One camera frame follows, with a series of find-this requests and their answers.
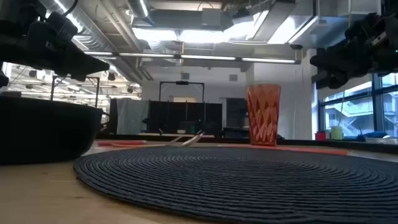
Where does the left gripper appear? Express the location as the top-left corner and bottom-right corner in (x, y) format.
(12, 29), (110, 82)

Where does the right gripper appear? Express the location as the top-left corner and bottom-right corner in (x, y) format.
(310, 40), (398, 90)

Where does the black bowl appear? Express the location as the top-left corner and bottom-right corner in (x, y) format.
(0, 95), (104, 166)

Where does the fork with red handle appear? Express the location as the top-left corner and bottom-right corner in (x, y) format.
(96, 133), (187, 147)

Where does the orange faceted plastic cup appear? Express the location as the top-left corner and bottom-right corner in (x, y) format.
(246, 83), (282, 147)

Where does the spoon with orange handle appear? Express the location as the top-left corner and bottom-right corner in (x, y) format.
(110, 130), (205, 148)

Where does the gray cloth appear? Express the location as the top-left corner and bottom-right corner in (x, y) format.
(115, 98), (150, 135)

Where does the light green cup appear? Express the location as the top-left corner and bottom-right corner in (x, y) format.
(330, 125), (344, 141)

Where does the blue bundle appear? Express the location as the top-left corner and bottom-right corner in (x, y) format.
(357, 131), (389, 139)

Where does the black partition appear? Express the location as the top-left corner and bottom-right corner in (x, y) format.
(108, 98), (223, 135)

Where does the long ceiling light strip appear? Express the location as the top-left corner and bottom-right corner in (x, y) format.
(83, 50), (302, 65)

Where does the round dark woven placemat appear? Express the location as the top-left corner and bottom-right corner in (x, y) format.
(73, 146), (398, 224)

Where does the black metal frame stand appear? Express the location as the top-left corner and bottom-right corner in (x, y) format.
(51, 75), (101, 108)
(159, 80), (205, 103)

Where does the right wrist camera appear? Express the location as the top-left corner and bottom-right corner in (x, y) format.
(343, 14), (379, 44)

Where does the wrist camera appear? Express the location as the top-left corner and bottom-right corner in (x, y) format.
(46, 11), (78, 43)
(343, 14), (379, 44)

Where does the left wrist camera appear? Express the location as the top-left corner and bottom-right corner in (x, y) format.
(46, 11), (78, 43)

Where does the silver ventilation duct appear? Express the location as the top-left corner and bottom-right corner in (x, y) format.
(126, 0), (150, 19)

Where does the black table frame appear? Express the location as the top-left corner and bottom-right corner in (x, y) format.
(96, 133), (398, 154)

